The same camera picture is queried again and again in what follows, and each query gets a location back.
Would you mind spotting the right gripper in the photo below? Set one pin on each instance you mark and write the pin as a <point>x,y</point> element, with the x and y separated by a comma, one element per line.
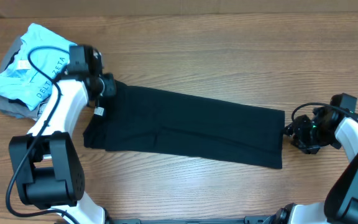
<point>297,129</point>

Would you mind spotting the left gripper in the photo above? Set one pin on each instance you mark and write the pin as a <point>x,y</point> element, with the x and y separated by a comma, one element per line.
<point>110,87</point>

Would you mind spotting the black t-shirt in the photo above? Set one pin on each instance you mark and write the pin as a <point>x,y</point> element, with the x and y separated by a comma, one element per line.
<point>150,120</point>

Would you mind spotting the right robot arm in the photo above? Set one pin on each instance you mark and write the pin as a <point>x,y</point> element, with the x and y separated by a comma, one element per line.
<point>334,124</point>

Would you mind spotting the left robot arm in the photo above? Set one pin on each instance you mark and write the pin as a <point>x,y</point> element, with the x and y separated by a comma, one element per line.
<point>48,176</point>

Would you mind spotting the light blue folded t-shirt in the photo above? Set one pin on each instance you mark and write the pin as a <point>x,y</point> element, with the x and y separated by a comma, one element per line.
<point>49,53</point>

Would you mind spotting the grey folded shirt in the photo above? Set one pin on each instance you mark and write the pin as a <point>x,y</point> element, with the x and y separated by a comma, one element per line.
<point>10,107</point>

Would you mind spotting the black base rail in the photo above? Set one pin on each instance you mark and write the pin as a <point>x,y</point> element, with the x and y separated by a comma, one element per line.
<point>258,219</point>

